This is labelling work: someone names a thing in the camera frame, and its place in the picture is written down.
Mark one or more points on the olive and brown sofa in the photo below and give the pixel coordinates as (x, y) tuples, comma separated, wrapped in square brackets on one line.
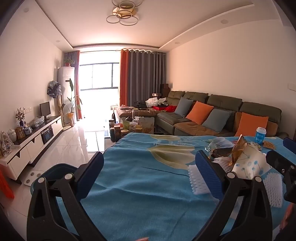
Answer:
[(222, 102)]

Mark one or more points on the white clothes pile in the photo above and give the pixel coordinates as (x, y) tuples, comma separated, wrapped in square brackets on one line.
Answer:
[(155, 102)]

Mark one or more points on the white foam fruit net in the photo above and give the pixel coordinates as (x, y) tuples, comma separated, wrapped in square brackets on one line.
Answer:
[(193, 180), (272, 190)]

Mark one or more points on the orange cushion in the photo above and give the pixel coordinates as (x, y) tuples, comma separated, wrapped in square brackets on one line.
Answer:
[(199, 113), (251, 125)]

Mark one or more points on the clear plastic bag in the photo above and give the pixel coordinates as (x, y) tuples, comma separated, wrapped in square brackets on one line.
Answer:
[(37, 121)]

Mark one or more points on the dark teal trash bin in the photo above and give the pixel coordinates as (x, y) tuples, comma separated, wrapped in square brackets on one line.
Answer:
[(60, 169)]

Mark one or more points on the small grey box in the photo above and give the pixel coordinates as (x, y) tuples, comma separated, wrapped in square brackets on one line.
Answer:
[(156, 94)]

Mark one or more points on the blue and white ceramic pot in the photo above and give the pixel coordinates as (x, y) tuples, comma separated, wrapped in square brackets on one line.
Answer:
[(27, 130)]

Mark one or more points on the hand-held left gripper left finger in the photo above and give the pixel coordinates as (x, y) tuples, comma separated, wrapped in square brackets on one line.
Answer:
[(92, 171)]

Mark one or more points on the black items on sofa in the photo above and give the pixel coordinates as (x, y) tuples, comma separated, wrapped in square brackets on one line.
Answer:
[(141, 104)]

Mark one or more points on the white ceramic jar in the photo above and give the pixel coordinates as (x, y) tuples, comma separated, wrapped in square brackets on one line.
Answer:
[(12, 135)]

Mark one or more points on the wooden picture frame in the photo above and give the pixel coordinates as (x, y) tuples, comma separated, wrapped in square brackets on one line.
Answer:
[(20, 132)]

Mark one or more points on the white bathroom scale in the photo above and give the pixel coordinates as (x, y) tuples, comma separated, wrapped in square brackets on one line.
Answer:
[(34, 178)]

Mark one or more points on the large window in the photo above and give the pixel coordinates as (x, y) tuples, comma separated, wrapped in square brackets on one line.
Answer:
[(101, 76)]

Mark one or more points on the orange plastic bag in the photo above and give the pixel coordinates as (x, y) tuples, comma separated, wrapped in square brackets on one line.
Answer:
[(6, 183)]

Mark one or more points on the tall leafy plant yellow pot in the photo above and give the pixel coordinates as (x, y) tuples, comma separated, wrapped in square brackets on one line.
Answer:
[(70, 118)]

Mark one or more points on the white standing air conditioner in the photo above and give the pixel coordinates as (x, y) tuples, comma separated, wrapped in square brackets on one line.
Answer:
[(66, 78)]

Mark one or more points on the crushed dotted paper cup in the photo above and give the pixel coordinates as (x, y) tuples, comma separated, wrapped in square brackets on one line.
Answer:
[(249, 162)]

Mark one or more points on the gold and silver foil bag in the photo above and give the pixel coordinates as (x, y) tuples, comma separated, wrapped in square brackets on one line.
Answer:
[(238, 150)]

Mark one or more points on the orange and grey curtain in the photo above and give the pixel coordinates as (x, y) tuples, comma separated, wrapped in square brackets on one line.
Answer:
[(74, 69), (141, 76)]

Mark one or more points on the dark brown boxes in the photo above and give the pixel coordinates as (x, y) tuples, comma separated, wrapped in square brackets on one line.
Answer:
[(165, 89)]

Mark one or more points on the group of jars and packets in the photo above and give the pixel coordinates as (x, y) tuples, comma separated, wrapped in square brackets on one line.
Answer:
[(129, 126)]

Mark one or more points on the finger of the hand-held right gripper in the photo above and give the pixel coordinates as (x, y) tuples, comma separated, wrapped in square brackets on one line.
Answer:
[(277, 161), (289, 143)]

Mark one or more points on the small potted plant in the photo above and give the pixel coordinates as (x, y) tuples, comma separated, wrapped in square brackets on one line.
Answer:
[(68, 62)]

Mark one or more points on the black monitor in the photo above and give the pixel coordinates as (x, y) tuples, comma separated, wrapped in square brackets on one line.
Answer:
[(44, 109)]

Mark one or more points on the red cloth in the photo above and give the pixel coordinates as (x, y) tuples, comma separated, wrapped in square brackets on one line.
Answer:
[(170, 108)]

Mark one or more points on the cloth-covered standing fan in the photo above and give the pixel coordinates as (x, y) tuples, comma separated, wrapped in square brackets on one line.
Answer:
[(54, 89)]

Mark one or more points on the white TV cabinet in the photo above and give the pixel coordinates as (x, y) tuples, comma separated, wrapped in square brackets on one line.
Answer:
[(27, 148)]

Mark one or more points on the grey-blue cushion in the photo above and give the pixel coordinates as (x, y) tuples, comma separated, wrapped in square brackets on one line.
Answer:
[(183, 107), (216, 120)]

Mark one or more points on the blue floral blanket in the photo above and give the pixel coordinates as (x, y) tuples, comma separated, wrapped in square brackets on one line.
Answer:
[(138, 185)]

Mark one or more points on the plant in blue vase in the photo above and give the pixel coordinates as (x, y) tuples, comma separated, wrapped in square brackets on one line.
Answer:
[(20, 115)]

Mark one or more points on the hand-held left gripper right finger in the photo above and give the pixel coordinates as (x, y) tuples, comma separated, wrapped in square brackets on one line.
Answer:
[(208, 176)]

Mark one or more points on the brown snack wrapper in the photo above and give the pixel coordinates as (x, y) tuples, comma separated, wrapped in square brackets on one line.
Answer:
[(268, 145)]

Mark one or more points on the black glass-front appliance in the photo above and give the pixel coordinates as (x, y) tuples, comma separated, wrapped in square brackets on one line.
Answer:
[(47, 136)]

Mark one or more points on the wrapped ship model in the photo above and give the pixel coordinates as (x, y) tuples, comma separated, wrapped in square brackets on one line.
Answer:
[(6, 144)]

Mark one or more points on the blue and white cup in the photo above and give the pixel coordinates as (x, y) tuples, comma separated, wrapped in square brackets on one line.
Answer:
[(260, 136)]

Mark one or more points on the white snack wrapper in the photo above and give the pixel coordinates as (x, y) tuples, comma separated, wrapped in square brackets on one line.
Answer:
[(255, 146)]

